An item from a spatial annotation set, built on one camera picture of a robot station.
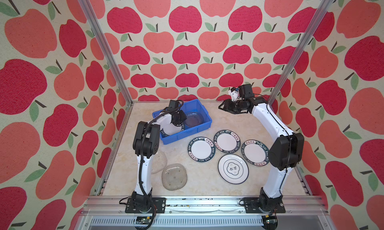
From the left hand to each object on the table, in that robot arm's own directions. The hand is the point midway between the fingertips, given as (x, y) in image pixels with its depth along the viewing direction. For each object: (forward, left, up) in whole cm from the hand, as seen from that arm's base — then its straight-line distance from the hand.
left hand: (189, 118), depth 105 cm
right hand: (-5, -22, +17) cm, 28 cm away
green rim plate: (-6, +13, -4) cm, 15 cm away
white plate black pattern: (-35, -26, -5) cm, 44 cm away
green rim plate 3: (-22, -8, -4) cm, 24 cm away
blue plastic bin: (+12, -2, +1) cm, 12 cm away
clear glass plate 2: (-38, +9, -5) cm, 40 cm away
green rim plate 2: (-16, -26, -6) cm, 31 cm away
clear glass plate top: (+2, -3, -3) cm, 5 cm away
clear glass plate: (-30, +19, -6) cm, 35 cm away
